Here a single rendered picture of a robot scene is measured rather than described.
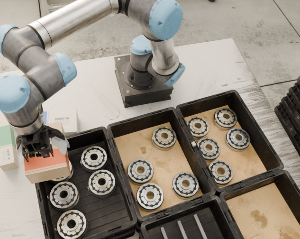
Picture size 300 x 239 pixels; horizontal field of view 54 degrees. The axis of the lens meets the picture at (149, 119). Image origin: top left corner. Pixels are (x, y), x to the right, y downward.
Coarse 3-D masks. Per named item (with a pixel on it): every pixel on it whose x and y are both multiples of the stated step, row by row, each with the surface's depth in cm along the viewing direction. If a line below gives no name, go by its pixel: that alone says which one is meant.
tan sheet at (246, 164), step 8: (208, 112) 137; (208, 120) 135; (216, 128) 133; (240, 128) 134; (208, 136) 130; (216, 136) 131; (224, 136) 131; (224, 144) 129; (224, 152) 127; (232, 152) 127; (240, 152) 127; (248, 152) 128; (224, 160) 125; (232, 160) 125; (240, 160) 125; (248, 160) 126; (256, 160) 126; (232, 168) 123; (240, 168) 124; (248, 168) 124; (256, 168) 124; (264, 168) 124; (240, 176) 122; (248, 176) 122
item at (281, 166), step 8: (208, 96) 129; (216, 96) 130; (240, 96) 131; (184, 104) 126; (248, 112) 126; (184, 120) 122; (256, 128) 123; (192, 136) 118; (264, 136) 121; (200, 152) 115; (272, 152) 117; (280, 160) 116; (208, 168) 112; (280, 168) 114; (256, 176) 111; (216, 184) 109; (232, 184) 109; (240, 184) 109; (216, 192) 109
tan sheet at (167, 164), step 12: (144, 132) 129; (120, 144) 125; (132, 144) 126; (144, 144) 126; (120, 156) 123; (132, 156) 123; (144, 156) 123; (156, 156) 124; (168, 156) 124; (180, 156) 124; (156, 168) 121; (168, 168) 121; (180, 168) 122; (156, 180) 118; (168, 180) 119; (168, 192) 116; (168, 204) 114
